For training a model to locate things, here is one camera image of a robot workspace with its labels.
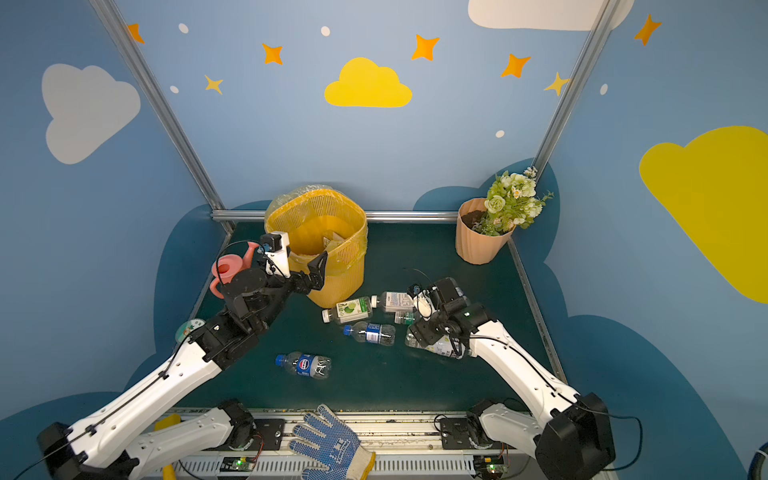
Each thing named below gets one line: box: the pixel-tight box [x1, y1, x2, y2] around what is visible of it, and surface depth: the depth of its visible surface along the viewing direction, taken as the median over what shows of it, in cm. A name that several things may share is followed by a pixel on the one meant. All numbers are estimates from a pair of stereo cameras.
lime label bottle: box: [321, 296, 372, 324], surface depth 95 cm
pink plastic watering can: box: [210, 242, 259, 299], surface depth 97 cm
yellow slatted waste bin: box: [264, 189, 367, 308], surface depth 92 cm
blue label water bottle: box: [343, 321, 396, 347], surface depth 90 cm
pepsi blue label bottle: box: [275, 352, 332, 380], surface depth 84 cm
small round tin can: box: [175, 318, 206, 345], surface depth 86 cm
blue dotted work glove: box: [288, 404, 376, 480], surface depth 73 cm
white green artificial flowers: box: [472, 167, 554, 237], surface depth 95 cm
